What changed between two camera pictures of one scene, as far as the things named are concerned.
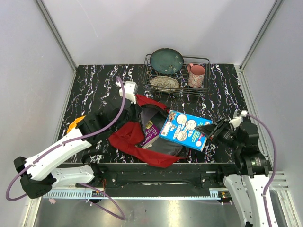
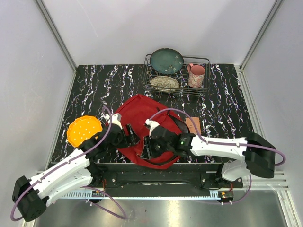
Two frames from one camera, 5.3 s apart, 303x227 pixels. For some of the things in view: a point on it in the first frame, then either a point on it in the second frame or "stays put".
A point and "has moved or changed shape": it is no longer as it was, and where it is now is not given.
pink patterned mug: x=196 y=75 stays put
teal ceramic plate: x=166 y=60 stays put
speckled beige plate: x=164 y=83 stays put
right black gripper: x=212 y=131 to x=147 y=151
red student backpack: x=129 y=135 has moved or changed shape
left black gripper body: x=133 y=114 to x=121 y=142
